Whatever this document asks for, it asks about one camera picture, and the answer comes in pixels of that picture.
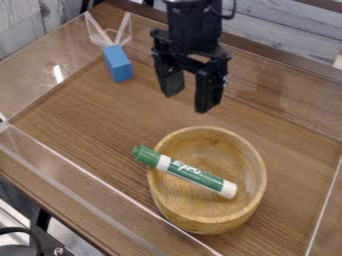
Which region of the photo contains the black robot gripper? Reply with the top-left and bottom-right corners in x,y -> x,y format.
150,0 -> 233,113

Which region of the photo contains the brown wooden bowl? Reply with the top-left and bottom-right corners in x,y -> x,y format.
147,126 -> 267,235

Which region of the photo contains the green Expo marker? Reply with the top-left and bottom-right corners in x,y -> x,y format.
132,145 -> 238,199

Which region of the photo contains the blue rectangular block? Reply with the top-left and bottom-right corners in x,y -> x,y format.
103,45 -> 132,82

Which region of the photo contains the clear acrylic tray wall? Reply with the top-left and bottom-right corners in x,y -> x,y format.
0,9 -> 342,256

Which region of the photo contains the black metal table bracket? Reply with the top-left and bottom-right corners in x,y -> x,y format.
30,226 -> 76,256

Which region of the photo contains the black cable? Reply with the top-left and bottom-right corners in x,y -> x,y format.
0,226 -> 44,251

